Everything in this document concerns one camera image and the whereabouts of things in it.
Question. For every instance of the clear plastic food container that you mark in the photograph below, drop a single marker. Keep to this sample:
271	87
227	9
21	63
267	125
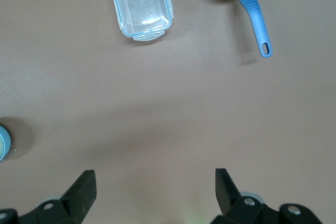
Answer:
141	3

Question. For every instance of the blue bowl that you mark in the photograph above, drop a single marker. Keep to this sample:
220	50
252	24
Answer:
7	141

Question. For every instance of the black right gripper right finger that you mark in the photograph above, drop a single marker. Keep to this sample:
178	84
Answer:
244	205

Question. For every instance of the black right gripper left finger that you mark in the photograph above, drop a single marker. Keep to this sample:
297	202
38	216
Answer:
68	203

